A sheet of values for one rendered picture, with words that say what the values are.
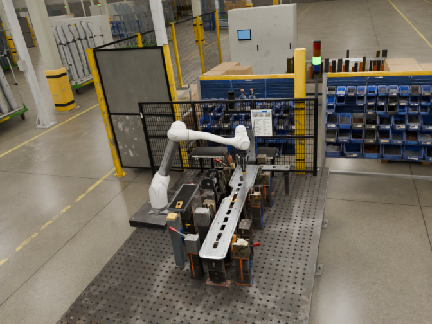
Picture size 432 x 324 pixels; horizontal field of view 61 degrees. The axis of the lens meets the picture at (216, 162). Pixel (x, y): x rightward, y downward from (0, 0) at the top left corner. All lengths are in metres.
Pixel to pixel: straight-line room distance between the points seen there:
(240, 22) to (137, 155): 5.00
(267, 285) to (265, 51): 7.48
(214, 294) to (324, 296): 1.29
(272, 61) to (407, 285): 6.84
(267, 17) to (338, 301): 7.18
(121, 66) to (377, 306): 4.17
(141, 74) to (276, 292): 3.55
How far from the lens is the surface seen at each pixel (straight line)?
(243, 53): 9.69
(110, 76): 5.53
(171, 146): 3.42
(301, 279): 2.78
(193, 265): 2.75
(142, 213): 3.56
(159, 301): 2.74
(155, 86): 5.17
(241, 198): 3.08
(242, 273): 2.67
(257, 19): 9.49
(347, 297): 3.68
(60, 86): 10.32
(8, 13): 9.33
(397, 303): 3.73
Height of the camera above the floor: 2.63
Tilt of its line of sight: 26 degrees down
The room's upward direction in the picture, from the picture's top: 7 degrees counter-clockwise
